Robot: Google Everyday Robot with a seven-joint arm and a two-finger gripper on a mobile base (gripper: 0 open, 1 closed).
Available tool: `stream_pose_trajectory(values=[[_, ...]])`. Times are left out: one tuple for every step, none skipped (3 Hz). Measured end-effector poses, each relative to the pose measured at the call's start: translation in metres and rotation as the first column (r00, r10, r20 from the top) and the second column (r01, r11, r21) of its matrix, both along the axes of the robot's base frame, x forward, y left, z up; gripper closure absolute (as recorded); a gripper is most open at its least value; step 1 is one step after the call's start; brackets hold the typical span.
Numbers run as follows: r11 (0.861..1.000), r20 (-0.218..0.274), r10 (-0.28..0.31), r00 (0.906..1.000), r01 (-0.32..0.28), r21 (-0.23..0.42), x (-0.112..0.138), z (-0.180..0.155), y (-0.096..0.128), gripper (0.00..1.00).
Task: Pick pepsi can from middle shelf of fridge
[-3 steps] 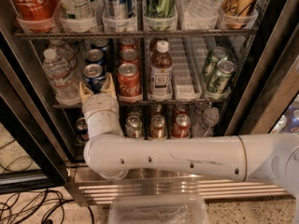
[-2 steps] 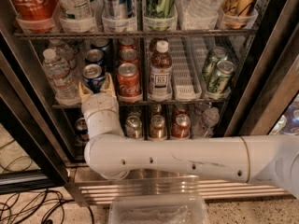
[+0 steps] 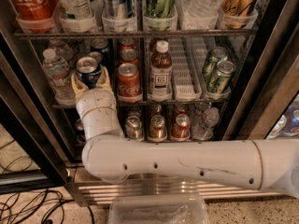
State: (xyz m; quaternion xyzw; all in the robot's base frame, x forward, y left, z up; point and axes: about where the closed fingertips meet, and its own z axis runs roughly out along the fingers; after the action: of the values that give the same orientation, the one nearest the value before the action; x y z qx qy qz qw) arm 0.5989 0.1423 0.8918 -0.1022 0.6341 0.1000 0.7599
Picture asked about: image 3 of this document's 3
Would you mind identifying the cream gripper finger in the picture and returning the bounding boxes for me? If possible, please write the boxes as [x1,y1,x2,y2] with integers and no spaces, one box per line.
[96,66,112,91]
[71,73,89,101]

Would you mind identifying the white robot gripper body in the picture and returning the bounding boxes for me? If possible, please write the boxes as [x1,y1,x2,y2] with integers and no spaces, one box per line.
[76,89,124,140]

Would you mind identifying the blue pepsi can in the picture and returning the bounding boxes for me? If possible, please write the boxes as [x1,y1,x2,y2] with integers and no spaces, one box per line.
[76,56,101,89]
[88,51,103,65]
[91,38,110,62]

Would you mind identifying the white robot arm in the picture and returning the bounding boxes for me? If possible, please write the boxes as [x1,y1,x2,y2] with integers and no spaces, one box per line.
[71,75,299,198]

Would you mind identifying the front red coca-cola can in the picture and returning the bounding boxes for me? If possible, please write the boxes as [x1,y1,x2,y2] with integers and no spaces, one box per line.
[117,63,141,97]

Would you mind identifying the red coca-cola can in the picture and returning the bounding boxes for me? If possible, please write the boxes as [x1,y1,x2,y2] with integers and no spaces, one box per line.
[119,37,136,50]
[117,63,141,97]
[120,49,139,66]

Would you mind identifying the bottom shelf pepsi can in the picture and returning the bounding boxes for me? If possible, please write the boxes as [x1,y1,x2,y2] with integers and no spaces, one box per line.
[75,119,86,142]

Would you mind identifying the bottom shelf silver green can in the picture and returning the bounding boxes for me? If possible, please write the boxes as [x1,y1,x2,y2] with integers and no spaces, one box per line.
[125,116,143,139]

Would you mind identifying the rear red coca-cola can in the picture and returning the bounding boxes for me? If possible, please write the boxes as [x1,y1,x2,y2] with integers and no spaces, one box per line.
[119,37,136,50]

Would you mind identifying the bottom shelf brown can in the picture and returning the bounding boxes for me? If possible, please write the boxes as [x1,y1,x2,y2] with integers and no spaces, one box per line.
[149,115,165,139]

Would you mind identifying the left glass fridge door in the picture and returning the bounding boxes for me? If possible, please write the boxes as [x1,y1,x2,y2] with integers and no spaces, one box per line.
[0,32,68,194]

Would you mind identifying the glass fridge door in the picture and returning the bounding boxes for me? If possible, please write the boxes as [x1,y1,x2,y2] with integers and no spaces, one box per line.
[0,32,68,194]
[215,0,299,140]

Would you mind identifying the silver blue can top shelf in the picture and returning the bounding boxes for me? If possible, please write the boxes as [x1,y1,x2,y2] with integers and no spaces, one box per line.
[103,0,134,20]

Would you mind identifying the clear sprite bottle top shelf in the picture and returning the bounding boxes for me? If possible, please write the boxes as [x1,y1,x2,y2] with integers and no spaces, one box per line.
[61,0,93,21]

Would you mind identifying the bottom shelf red can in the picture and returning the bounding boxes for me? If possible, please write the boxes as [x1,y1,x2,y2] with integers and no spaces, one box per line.
[171,114,191,140]

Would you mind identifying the empty white shelf tray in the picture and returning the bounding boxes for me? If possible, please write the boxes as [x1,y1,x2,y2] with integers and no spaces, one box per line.
[169,38,202,101]

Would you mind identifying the large coca-cola bottle top shelf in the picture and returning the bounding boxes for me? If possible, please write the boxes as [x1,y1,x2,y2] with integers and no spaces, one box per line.
[11,0,58,34]

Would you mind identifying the green bottle top shelf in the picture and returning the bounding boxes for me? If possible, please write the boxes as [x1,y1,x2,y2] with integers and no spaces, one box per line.
[145,0,175,19]

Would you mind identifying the bottom shelf water bottle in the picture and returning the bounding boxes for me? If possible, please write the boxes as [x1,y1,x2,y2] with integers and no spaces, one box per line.
[193,107,220,141]

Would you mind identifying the rear green soda can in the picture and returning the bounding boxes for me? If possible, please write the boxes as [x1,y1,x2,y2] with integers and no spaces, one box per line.
[202,47,228,81]

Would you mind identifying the green soda can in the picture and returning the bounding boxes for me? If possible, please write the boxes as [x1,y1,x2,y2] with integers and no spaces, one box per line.
[202,47,228,81]
[206,61,235,94]

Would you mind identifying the front green soda can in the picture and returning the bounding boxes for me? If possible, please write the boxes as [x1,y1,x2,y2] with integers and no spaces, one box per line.
[206,61,235,94]

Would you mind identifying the clear water bottle top shelf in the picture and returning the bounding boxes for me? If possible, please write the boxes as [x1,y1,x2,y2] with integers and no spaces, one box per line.
[186,0,234,19]

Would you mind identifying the orange gold can top shelf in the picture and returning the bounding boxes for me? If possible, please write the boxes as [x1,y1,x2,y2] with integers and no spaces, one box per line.
[221,0,257,29]

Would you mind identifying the right glass fridge door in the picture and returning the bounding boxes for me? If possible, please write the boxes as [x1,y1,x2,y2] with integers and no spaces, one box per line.
[215,0,299,140]

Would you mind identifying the front clear water bottle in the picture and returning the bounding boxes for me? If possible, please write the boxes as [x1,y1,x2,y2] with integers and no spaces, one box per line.
[42,49,75,105]

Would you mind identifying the rear clear water bottle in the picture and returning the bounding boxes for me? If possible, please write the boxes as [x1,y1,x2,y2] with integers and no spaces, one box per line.
[49,39,75,70]

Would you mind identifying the front brown tea bottle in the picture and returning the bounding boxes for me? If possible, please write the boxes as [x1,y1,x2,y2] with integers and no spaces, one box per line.
[149,40,172,101]

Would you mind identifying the brown tea bottle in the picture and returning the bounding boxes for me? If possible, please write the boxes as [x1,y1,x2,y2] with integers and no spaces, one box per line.
[149,40,172,101]
[149,37,162,53]

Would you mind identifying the rear brown tea bottle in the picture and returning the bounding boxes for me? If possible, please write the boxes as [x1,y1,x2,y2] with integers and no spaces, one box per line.
[149,37,162,53]

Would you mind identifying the clear plastic bin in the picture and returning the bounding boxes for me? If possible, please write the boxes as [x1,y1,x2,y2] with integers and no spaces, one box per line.
[108,194,210,224]

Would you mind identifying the middle wire shelf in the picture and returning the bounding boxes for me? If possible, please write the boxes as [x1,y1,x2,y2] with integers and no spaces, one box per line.
[52,98,229,109]

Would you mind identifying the wire shelf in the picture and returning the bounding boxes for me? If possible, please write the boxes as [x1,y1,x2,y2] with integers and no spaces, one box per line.
[52,98,229,109]
[14,29,257,40]

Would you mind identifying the black floor cables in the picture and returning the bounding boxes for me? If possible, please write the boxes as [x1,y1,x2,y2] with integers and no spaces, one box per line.
[0,137,95,224]

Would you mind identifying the top wire shelf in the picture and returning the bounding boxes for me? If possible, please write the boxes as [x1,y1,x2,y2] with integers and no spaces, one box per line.
[14,29,257,40]

